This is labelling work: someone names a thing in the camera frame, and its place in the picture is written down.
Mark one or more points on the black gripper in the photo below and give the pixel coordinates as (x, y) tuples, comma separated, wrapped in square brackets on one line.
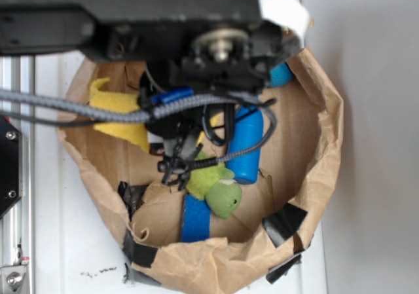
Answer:
[(204, 106)]

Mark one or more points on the yellow cloth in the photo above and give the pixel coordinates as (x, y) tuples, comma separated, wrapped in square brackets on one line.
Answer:
[(124, 103)]

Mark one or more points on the brown paper bag basin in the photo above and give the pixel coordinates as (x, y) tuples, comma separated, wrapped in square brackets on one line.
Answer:
[(299, 165)]

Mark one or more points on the blue ball with string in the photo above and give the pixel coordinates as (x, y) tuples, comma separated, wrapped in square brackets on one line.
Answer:
[(280, 75)]

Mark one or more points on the black tape piece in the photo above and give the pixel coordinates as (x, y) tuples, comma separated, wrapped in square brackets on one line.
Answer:
[(141, 255), (131, 196), (283, 224), (275, 273)]

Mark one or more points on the black tape piece inner left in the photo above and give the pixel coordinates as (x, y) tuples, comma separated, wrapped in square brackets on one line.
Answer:
[(131, 196)]

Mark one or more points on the aluminium frame rail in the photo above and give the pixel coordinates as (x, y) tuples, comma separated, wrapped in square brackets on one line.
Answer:
[(17, 225)]

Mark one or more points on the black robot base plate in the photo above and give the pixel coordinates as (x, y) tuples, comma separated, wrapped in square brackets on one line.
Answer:
[(10, 166)]

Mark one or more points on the black tape piece bottom left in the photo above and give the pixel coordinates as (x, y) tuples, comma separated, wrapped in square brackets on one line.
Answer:
[(141, 255)]

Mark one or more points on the white tape on arm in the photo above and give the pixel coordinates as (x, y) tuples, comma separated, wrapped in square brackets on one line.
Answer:
[(290, 14)]

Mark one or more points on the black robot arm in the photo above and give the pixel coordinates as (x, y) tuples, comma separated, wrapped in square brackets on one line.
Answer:
[(119, 31)]

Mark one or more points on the blue tape strip bottom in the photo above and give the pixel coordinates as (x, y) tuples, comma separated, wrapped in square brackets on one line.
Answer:
[(195, 224)]

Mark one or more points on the metal corner bracket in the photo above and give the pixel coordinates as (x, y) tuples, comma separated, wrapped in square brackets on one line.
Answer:
[(14, 280)]

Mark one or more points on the black tape piece bottom right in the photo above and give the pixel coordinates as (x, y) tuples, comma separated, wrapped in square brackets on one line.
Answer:
[(275, 273)]

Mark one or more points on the green plush turtle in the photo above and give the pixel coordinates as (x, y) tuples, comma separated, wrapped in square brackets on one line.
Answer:
[(217, 187)]

